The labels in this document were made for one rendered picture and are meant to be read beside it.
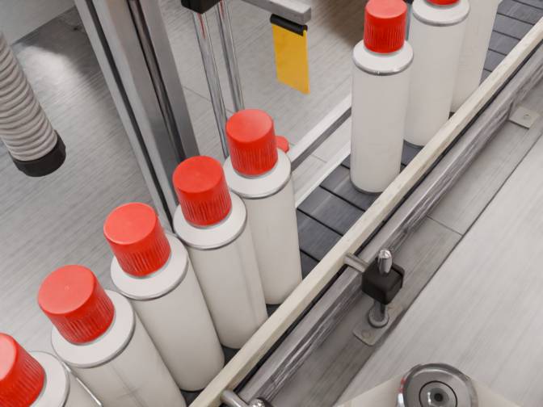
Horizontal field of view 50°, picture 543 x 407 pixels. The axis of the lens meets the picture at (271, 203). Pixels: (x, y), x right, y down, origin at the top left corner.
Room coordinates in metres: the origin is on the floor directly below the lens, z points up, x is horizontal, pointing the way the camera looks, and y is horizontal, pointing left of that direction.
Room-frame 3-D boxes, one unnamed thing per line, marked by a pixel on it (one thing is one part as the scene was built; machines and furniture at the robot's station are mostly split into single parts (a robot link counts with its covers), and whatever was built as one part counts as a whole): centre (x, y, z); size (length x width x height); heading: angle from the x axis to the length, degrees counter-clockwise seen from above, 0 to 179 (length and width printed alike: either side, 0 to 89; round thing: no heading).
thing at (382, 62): (0.40, -0.11, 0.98); 0.05 x 0.05 x 0.20
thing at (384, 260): (0.26, -0.09, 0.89); 0.03 x 0.03 x 0.12; 43
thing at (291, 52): (0.34, -0.03, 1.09); 0.03 x 0.01 x 0.06; 43
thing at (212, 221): (0.25, 0.04, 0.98); 0.05 x 0.05 x 0.20
